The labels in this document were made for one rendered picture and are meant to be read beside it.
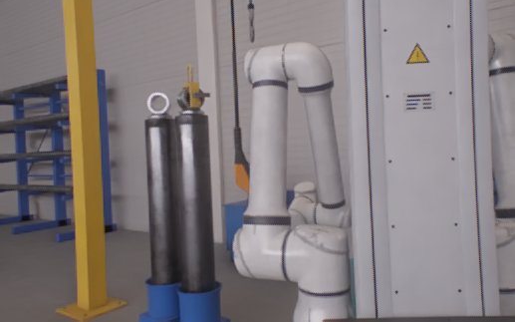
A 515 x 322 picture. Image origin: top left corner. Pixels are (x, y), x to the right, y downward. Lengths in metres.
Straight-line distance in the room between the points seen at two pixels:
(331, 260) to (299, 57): 0.61
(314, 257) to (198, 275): 1.68
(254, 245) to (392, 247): 0.40
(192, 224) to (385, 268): 1.79
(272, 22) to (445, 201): 4.56
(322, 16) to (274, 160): 3.94
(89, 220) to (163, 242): 0.94
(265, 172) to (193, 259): 1.59
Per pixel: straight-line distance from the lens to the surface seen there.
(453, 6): 1.29
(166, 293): 3.15
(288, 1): 5.52
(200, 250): 2.87
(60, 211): 8.78
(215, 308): 2.99
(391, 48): 1.22
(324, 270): 1.30
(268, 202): 1.37
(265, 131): 1.39
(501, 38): 1.65
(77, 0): 4.01
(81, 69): 3.88
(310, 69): 1.42
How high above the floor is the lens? 1.25
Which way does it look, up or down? 1 degrees down
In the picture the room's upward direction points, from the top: 3 degrees counter-clockwise
